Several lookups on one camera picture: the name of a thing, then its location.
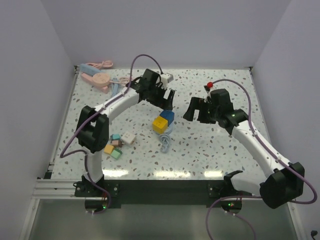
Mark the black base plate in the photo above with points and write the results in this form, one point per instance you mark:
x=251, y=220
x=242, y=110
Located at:
x=101, y=206

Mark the pink power strip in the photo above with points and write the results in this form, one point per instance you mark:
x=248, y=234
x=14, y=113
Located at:
x=88, y=79

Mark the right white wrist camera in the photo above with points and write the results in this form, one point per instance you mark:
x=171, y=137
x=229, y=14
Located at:
x=209, y=87

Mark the blue power strip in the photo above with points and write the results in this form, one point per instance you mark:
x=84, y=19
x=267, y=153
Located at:
x=88, y=69

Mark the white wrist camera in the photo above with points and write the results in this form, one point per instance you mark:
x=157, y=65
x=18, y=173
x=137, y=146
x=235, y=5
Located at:
x=209, y=87
x=165, y=79

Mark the mauve plug adapter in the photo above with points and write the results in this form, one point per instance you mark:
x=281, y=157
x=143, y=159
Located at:
x=117, y=143

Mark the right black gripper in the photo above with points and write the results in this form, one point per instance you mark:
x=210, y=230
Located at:
x=197, y=104

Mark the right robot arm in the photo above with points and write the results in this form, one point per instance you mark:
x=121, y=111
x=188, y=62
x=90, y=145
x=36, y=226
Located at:
x=282, y=181

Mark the yellow cube adapter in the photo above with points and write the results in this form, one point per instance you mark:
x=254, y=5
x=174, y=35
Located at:
x=159, y=125

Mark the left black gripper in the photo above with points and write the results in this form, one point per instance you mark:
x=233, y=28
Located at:
x=161, y=102

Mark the peach cube socket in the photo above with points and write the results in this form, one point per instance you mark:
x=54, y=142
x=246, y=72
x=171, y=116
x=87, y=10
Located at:
x=101, y=79

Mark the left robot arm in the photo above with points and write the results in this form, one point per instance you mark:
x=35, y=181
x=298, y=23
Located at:
x=92, y=129

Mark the teal plug adapter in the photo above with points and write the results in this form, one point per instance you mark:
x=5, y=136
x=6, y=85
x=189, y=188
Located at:
x=115, y=137

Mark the yellow and blue cube socket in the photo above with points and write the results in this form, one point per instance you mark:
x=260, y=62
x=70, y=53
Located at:
x=169, y=130

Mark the green plug adapter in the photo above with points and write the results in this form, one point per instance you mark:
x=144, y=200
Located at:
x=116, y=153

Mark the aluminium frame rail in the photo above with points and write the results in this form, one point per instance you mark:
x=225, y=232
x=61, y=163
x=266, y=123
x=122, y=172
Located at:
x=55, y=188

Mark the white cube adapter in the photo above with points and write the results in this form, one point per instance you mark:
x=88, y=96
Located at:
x=128, y=138

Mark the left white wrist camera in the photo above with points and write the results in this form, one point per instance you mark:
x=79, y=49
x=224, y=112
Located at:
x=165, y=79

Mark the blue cube adapter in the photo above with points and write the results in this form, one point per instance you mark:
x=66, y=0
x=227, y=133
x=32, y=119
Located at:
x=169, y=115

